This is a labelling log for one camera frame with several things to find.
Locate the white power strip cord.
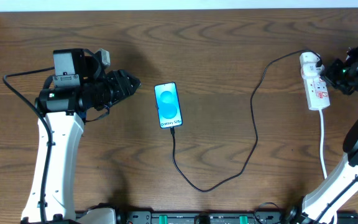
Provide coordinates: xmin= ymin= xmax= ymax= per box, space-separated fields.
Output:
xmin=318 ymin=109 xmax=338 ymax=224

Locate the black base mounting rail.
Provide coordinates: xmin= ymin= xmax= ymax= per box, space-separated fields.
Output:
xmin=73 ymin=202 xmax=358 ymax=224

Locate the white power strip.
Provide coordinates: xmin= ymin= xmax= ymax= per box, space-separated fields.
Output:
xmin=301 ymin=63 xmax=330 ymax=111

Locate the white USB charger plug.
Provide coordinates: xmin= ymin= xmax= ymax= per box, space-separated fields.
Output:
xmin=300 ymin=52 xmax=320 ymax=66

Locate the blue Galaxy smartphone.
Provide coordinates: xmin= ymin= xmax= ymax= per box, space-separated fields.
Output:
xmin=154 ymin=82 xmax=183 ymax=129

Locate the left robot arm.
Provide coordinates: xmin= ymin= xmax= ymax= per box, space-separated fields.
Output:
xmin=21 ymin=49 xmax=141 ymax=223

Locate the black USB charging cable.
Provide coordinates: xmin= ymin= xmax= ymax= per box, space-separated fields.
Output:
xmin=170 ymin=49 xmax=324 ymax=193

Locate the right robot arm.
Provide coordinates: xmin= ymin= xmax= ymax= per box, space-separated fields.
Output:
xmin=282 ymin=47 xmax=358 ymax=223

